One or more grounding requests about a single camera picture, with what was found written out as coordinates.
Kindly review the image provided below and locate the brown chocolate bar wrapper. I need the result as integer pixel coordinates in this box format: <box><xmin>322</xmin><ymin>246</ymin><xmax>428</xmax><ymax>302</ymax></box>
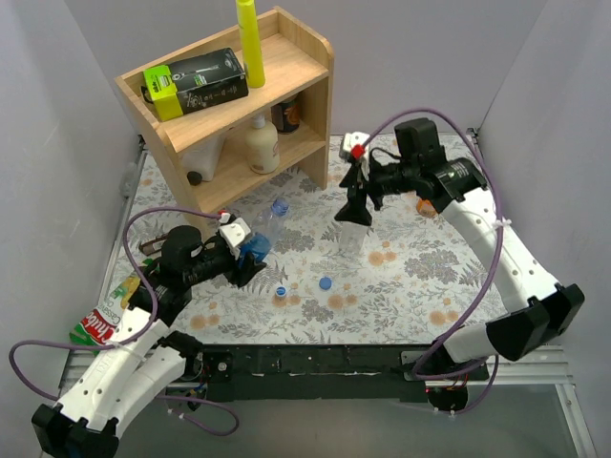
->
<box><xmin>138</xmin><ymin>235</ymin><xmax>167</xmax><ymax>256</ymax></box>

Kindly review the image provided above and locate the yellow tall bottle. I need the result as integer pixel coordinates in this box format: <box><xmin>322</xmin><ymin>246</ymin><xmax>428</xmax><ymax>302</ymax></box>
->
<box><xmin>236</xmin><ymin>0</ymin><xmax>265</xmax><ymax>88</ymax></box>

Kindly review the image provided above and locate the cream lotion pump bottle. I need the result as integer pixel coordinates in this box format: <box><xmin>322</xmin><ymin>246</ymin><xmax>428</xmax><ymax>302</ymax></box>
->
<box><xmin>244</xmin><ymin>114</ymin><xmax>280</xmax><ymax>175</ymax></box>

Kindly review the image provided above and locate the dark jar on shelf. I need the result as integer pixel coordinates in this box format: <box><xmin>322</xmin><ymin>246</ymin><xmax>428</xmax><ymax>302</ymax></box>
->
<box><xmin>271</xmin><ymin>95</ymin><xmax>300</xmax><ymax>135</ymax></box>

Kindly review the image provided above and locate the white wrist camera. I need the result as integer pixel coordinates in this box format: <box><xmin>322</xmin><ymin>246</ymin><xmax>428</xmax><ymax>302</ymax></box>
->
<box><xmin>339</xmin><ymin>132</ymin><xmax>370</xmax><ymax>178</ymax></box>
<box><xmin>219</xmin><ymin>212</ymin><xmax>252</xmax><ymax>260</ymax></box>

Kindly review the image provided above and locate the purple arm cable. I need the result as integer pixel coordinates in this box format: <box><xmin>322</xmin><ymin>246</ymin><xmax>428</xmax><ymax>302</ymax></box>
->
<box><xmin>352</xmin><ymin>108</ymin><xmax>505</xmax><ymax>414</ymax></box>
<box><xmin>8</xmin><ymin>207</ymin><xmax>240</xmax><ymax>436</ymax></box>

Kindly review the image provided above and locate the black green product box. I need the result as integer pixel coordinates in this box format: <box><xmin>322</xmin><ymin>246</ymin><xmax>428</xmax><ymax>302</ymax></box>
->
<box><xmin>140</xmin><ymin>48</ymin><xmax>249</xmax><ymax>121</ymax></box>

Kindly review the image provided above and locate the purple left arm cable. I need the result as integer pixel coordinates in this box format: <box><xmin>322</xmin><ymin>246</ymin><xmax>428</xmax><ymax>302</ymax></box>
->
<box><xmin>8</xmin><ymin>207</ymin><xmax>240</xmax><ymax>436</ymax></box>

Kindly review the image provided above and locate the blue label water bottle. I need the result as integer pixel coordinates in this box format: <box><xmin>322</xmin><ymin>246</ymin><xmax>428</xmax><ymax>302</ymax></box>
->
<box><xmin>246</xmin><ymin>198</ymin><xmax>289</xmax><ymax>262</ymax></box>

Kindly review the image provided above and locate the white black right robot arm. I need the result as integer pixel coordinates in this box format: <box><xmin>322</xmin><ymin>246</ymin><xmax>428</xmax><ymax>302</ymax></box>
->
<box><xmin>335</xmin><ymin>117</ymin><xmax>584</xmax><ymax>380</ymax></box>

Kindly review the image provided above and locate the floral patterned table mat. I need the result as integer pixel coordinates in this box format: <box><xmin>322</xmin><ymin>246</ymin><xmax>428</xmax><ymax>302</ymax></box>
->
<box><xmin>102</xmin><ymin>133</ymin><xmax>545</xmax><ymax>345</ymax></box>

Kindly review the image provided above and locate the chips snack bag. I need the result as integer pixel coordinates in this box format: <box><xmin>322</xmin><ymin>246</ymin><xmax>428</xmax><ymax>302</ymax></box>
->
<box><xmin>69</xmin><ymin>271</ymin><xmax>141</xmax><ymax>354</ymax></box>

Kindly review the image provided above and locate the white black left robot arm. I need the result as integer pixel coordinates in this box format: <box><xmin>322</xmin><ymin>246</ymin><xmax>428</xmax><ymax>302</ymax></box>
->
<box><xmin>32</xmin><ymin>219</ymin><xmax>265</xmax><ymax>457</ymax></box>

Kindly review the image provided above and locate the orange juice bottle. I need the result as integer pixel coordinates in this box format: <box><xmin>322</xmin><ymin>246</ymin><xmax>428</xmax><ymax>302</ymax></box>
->
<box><xmin>416</xmin><ymin>198</ymin><xmax>437</xmax><ymax>219</ymax></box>

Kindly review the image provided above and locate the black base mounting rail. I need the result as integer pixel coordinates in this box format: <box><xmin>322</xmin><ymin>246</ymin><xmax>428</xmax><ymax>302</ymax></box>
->
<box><xmin>161</xmin><ymin>343</ymin><xmax>488</xmax><ymax>416</ymax></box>

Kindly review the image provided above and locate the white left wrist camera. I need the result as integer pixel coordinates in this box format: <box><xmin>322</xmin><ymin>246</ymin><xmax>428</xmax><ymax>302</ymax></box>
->
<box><xmin>219</xmin><ymin>212</ymin><xmax>252</xmax><ymax>260</ymax></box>

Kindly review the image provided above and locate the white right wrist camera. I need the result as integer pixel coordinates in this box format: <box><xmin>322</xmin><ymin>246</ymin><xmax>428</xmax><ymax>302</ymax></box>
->
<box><xmin>339</xmin><ymin>132</ymin><xmax>370</xmax><ymax>178</ymax></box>

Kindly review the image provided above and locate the clear plastic cup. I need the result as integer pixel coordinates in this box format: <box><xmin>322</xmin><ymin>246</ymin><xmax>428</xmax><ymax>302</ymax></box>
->
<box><xmin>339</xmin><ymin>221</ymin><xmax>369</xmax><ymax>256</ymax></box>

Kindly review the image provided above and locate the wooden shelf unit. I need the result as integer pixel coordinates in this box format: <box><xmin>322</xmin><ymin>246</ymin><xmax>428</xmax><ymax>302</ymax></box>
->
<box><xmin>116</xmin><ymin>7</ymin><xmax>334</xmax><ymax>213</ymax></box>

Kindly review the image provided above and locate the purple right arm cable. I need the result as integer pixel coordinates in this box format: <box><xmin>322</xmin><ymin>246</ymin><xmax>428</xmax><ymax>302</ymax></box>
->
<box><xmin>352</xmin><ymin>108</ymin><xmax>505</xmax><ymax>414</ymax></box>

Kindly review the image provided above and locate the small blue bottle cap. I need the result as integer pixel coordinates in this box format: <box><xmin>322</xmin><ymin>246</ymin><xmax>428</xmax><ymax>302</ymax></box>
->
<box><xmin>319</xmin><ymin>277</ymin><xmax>333</xmax><ymax>290</ymax></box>

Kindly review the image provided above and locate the white jug black cap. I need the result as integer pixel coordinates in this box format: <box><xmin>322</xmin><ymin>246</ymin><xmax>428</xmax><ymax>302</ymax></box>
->
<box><xmin>181</xmin><ymin>135</ymin><xmax>225</xmax><ymax>186</ymax></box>

